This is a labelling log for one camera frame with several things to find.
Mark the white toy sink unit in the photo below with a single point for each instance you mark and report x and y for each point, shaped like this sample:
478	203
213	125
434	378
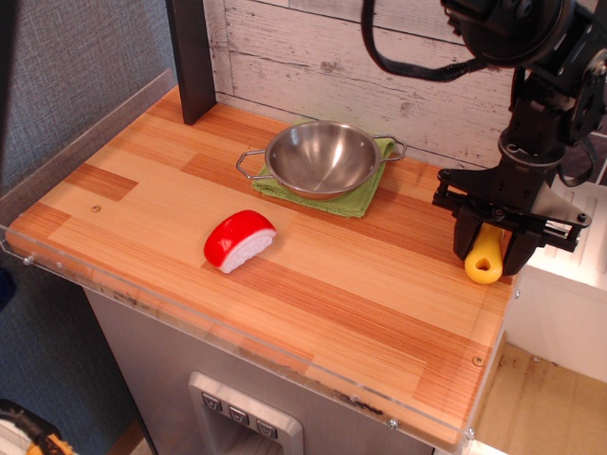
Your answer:
559	311

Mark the silver toy fridge cabinet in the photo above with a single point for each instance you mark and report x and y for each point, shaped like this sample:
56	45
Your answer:
196	395

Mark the dark left vertical post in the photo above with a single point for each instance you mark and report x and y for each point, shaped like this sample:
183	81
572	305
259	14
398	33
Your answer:
192	55

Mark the red white toy sushi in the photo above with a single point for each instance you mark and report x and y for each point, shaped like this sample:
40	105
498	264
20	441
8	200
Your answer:
237	239

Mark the black yellow object bottom left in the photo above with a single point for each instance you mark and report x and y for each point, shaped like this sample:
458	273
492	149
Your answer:
24	432

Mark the clear acrylic table guard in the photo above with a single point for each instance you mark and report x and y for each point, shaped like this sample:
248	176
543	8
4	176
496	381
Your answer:
376	308

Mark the yellow handled toy knife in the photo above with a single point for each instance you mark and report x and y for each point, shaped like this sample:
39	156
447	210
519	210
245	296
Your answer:
484	262

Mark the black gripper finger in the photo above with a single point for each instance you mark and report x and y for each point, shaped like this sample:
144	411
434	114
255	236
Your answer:
466	229
520	248

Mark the stainless steel bowl with handles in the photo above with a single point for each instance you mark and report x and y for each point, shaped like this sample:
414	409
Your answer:
320	159

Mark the green folded cloth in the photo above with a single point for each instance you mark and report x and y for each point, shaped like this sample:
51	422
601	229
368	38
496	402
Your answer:
353	204

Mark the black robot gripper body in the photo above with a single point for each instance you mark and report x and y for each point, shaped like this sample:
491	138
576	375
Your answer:
517	194

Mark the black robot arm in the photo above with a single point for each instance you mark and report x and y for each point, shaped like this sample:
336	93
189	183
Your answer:
557	50

